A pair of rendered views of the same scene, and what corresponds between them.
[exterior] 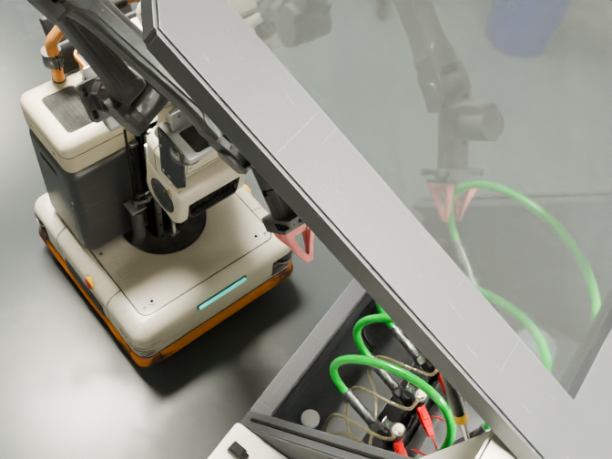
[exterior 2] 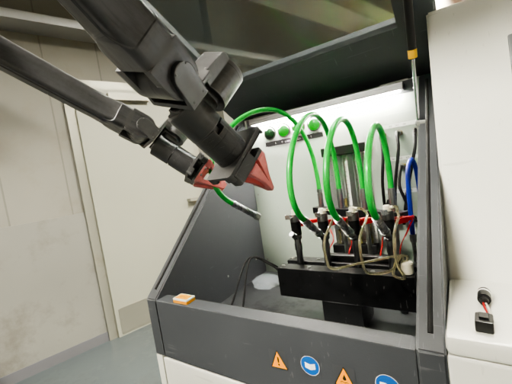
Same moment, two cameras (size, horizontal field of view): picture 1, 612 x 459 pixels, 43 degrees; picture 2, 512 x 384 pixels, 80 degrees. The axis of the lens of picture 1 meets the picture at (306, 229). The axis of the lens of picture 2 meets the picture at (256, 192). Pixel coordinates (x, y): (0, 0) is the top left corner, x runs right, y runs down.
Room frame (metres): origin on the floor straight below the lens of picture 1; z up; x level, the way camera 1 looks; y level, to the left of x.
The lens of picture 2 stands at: (0.70, 0.51, 1.26)
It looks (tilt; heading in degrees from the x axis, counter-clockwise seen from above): 5 degrees down; 277
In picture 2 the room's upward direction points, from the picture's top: 8 degrees counter-clockwise
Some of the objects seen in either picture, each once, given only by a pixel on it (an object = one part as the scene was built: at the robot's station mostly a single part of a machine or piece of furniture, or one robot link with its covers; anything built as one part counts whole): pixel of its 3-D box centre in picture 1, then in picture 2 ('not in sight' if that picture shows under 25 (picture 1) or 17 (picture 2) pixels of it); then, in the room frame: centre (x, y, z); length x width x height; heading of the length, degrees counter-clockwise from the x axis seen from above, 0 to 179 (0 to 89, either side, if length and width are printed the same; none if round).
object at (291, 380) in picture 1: (341, 321); (261, 348); (0.81, -0.11, 0.87); 0.62 x 0.04 x 0.16; 153
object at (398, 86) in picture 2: not in sight; (315, 107); (0.58, -0.56, 1.43); 0.54 x 0.03 x 0.02; 153
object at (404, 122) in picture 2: not in sight; (400, 164); (0.37, -0.45, 1.20); 0.13 x 0.03 x 0.31; 153
